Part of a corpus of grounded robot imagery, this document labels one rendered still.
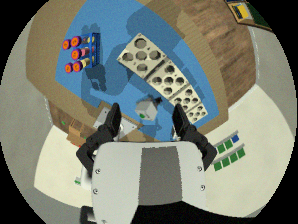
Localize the white tube rack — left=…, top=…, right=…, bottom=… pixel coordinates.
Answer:
left=171, top=125, right=176, bottom=139

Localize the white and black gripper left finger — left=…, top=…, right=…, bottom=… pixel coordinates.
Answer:
left=76, top=103, right=122, bottom=175

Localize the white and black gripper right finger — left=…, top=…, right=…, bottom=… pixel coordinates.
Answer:
left=172, top=103, right=217, bottom=172

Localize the blue mat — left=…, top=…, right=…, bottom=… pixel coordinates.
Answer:
left=55, top=0, right=219, bottom=141

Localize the cream bucket adapter block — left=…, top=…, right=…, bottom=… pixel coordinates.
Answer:
left=117, top=33, right=166, bottom=79
left=185, top=101, right=208, bottom=124
left=146, top=57, right=188, bottom=99
left=168, top=82, right=201, bottom=112

